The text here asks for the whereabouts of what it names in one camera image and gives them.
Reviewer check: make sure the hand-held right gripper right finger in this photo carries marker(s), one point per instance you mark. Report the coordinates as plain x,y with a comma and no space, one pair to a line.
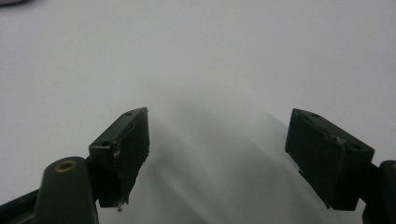
327,161

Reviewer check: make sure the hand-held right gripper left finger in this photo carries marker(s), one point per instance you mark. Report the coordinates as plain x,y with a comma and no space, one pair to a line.
124,149

